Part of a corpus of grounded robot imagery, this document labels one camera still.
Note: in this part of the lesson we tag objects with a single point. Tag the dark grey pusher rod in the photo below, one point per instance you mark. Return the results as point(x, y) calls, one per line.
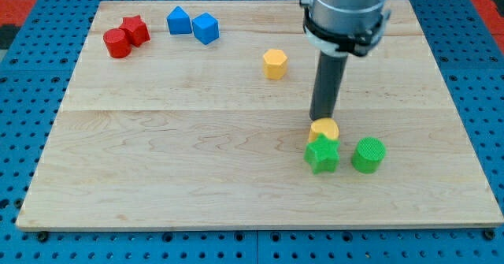
point(329, 76)

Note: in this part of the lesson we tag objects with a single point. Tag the blue cube block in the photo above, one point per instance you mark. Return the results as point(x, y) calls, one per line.
point(205, 28)

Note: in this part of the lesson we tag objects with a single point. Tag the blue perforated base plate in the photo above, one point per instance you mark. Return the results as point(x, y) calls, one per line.
point(35, 72)

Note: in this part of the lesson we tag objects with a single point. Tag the green cylinder block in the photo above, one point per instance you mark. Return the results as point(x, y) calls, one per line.
point(368, 155)

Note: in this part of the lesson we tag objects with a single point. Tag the red cylinder block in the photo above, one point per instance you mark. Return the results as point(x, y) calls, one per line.
point(117, 43)

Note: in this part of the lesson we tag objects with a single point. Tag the light wooden board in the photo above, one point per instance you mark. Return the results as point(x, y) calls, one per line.
point(182, 136)

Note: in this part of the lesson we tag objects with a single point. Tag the yellow heart block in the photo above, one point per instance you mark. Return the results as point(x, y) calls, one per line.
point(326, 126)

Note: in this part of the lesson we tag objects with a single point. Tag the blue pentagon block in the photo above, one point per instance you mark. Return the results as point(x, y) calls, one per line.
point(179, 22)

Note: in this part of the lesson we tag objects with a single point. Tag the green star block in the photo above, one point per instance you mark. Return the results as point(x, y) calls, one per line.
point(322, 154)

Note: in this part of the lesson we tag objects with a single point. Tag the red star block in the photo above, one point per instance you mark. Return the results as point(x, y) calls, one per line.
point(136, 30)

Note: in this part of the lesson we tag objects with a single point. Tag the yellow hexagon block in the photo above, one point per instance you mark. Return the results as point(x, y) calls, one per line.
point(274, 64)

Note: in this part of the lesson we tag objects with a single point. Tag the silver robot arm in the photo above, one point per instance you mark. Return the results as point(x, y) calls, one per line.
point(339, 27)

